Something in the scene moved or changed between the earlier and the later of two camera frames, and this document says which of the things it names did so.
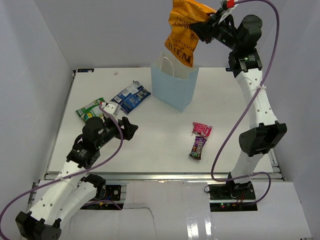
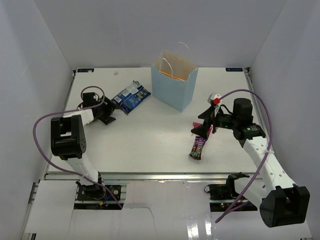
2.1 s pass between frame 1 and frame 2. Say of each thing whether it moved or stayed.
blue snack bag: stayed
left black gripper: moved
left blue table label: stayed
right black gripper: moved
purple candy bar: stayed
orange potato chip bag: moved
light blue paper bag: stayed
